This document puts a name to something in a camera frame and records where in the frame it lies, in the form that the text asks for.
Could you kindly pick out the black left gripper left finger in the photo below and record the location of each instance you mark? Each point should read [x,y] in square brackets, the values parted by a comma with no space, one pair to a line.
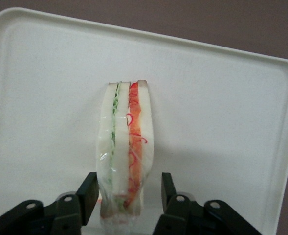
[68,213]

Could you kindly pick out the triangle sandwich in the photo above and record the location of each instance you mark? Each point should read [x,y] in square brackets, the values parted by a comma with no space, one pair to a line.
[121,147]

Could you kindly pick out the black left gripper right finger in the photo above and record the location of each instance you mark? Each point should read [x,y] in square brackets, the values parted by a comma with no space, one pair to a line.
[180,215]

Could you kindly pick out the cream plastic tray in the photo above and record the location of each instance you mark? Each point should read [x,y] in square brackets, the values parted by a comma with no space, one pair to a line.
[219,110]

